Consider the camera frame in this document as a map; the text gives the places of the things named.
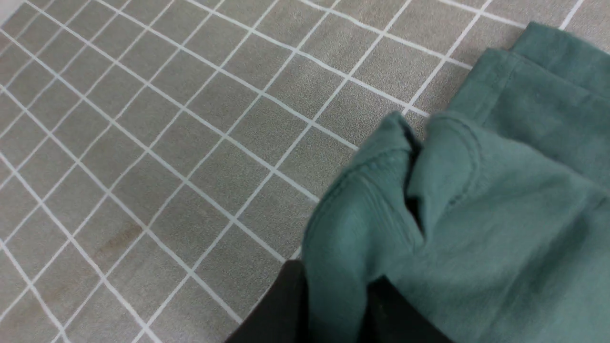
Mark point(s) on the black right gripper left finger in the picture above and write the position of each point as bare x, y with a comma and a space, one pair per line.
282, 314

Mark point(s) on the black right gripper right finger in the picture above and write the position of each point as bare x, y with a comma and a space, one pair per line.
390, 318

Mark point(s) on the grey checkered tablecloth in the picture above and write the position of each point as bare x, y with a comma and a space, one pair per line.
160, 158

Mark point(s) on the green long-sleeve top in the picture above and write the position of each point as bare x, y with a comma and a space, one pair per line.
495, 227

